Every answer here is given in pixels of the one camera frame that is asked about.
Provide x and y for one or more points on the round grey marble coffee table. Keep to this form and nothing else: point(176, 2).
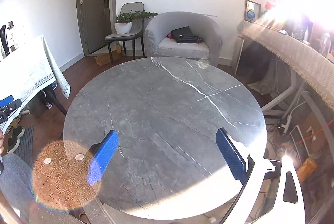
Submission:
point(166, 112)

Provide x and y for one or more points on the grey dining chair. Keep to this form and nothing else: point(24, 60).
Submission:
point(135, 32)

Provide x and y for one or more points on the wooden picture frame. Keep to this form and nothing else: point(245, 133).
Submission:
point(256, 7)

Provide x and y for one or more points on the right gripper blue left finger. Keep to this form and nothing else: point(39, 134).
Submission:
point(102, 153)

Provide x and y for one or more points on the person's left hand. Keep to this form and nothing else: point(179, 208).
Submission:
point(1, 142)

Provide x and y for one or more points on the green white sneaker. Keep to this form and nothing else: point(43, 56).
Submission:
point(18, 132)
point(13, 144)

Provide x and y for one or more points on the white power strip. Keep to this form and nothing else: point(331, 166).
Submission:
point(284, 124)

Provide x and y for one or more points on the white patterned tablecloth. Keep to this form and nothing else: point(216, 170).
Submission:
point(27, 70)

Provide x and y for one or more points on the small blue globe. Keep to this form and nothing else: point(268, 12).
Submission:
point(250, 14)

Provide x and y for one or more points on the grey trouser leg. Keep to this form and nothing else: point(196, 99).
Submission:
point(16, 183)

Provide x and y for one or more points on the grey striped floor mat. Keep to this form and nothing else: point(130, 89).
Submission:
point(25, 148)

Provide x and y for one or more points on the beige fringed desk cloth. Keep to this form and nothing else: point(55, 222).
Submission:
point(314, 68)

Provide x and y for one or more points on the grey-green door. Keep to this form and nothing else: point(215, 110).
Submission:
point(94, 24)

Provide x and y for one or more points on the brown cardboard box on floor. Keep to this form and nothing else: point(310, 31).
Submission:
point(102, 56)

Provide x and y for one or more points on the black handbag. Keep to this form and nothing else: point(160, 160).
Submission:
point(184, 35)

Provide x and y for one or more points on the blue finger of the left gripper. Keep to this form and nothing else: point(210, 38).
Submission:
point(6, 101)

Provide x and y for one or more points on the orange bottle on floor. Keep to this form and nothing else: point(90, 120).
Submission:
point(306, 169)

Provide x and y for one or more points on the potted plant in white pot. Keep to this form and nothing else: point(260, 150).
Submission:
point(124, 21)

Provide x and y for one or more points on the grey armchair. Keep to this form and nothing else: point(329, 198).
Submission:
point(157, 44)

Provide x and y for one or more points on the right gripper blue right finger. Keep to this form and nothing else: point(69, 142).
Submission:
point(233, 158)

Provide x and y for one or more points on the black table leg with sock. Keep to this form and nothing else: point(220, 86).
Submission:
point(52, 99)

